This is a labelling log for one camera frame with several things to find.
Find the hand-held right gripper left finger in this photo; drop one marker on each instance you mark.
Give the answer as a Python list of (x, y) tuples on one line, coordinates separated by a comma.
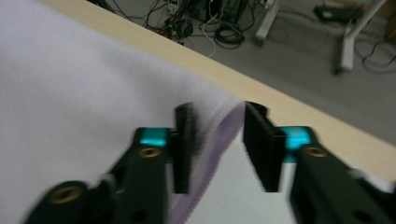
[(146, 174)]

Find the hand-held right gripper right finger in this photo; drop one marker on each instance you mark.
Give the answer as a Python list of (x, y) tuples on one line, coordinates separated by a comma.
[(267, 149)]

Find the white lilac printed towel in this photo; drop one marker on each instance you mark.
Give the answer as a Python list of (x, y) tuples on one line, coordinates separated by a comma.
[(77, 93)]

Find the black computer tower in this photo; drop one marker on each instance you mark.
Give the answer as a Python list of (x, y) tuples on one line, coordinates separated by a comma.
[(204, 9), (233, 7)]

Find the black flat device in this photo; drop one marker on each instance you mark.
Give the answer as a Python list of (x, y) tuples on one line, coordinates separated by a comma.
[(339, 14)]

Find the white power supply unit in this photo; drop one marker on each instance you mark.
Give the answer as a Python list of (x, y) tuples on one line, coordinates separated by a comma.
[(173, 5)]

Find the white desk frame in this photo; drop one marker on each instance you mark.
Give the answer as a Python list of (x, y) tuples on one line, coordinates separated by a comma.
[(347, 46)]

